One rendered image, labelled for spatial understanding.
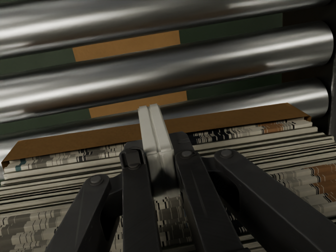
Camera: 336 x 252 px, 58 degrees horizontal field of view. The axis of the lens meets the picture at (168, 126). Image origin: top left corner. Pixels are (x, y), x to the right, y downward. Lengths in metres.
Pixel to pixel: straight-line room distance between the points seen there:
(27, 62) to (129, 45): 0.35
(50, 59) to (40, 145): 0.85
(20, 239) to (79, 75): 0.17
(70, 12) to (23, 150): 0.13
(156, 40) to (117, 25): 0.82
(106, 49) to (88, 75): 0.80
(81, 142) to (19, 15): 0.12
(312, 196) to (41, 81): 0.26
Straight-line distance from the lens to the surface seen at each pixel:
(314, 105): 0.38
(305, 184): 0.23
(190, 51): 0.32
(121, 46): 1.11
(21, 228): 0.22
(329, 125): 0.41
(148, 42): 1.11
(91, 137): 0.30
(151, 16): 0.30
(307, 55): 0.36
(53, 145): 0.31
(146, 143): 0.16
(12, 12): 0.32
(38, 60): 1.16
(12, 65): 1.19
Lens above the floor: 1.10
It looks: 65 degrees down
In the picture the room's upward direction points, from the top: 161 degrees clockwise
